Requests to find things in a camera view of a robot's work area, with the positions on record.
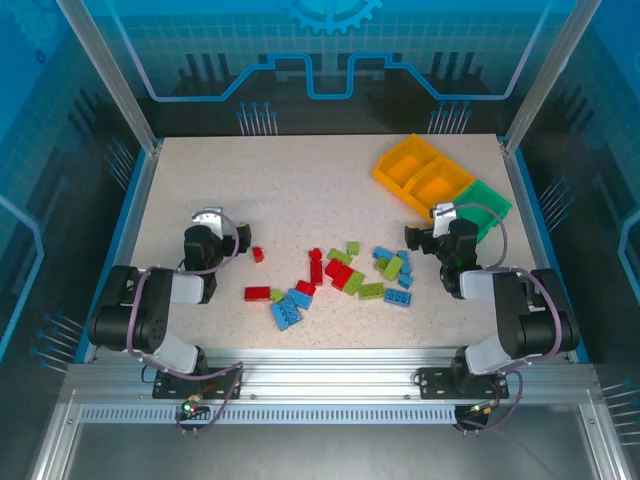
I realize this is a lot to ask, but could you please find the long red lego brick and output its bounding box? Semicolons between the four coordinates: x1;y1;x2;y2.
307;247;326;287

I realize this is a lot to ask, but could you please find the green plastic bin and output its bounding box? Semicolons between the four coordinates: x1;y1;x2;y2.
452;178;514;245

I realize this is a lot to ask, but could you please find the yellow plastic bin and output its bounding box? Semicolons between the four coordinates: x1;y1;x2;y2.
370;132;446;197
399;157;476;221

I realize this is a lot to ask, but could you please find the large blue lego brick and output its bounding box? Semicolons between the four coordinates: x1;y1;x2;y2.
269;298;305;333

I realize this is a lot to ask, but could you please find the small circuit board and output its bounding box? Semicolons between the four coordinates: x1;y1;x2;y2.
462;399;501;420
180;394;209;420

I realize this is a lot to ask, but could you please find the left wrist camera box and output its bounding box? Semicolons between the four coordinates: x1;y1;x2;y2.
192;207;225;237

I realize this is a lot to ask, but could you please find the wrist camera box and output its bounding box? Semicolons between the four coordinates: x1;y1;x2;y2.
431;201;459;239
192;207;225;237

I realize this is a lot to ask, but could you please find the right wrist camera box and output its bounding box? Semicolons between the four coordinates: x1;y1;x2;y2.
431;201;459;239

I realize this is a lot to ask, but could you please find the blue table side rail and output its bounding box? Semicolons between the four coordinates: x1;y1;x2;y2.
73;142;162;365
498;138;592;365

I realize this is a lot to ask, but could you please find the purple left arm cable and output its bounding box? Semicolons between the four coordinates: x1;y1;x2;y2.
127;209;246;437

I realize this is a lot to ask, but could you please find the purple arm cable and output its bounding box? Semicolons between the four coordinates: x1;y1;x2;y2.
127;209;246;437
452;203;569;437

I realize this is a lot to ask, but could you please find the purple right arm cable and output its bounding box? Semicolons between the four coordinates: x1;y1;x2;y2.
452;203;569;437

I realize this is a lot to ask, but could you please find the aluminium mounting rail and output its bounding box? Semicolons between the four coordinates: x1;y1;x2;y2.
66;348;610;407

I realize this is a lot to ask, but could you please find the slotted cable duct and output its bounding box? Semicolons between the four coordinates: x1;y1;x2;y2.
78;405;460;425

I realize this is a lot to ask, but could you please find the aluminium frame post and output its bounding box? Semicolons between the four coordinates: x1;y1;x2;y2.
501;0;605;157
56;0;165;155

